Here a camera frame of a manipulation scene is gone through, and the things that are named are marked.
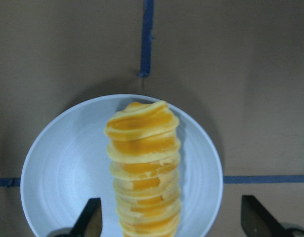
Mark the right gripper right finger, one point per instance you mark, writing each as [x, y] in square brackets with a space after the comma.
[256, 221]

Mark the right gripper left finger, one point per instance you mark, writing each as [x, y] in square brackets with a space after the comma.
[89, 222]

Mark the light blue plate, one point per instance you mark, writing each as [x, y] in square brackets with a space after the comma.
[67, 164]

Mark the orange striped bread roll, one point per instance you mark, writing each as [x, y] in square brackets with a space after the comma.
[144, 152]

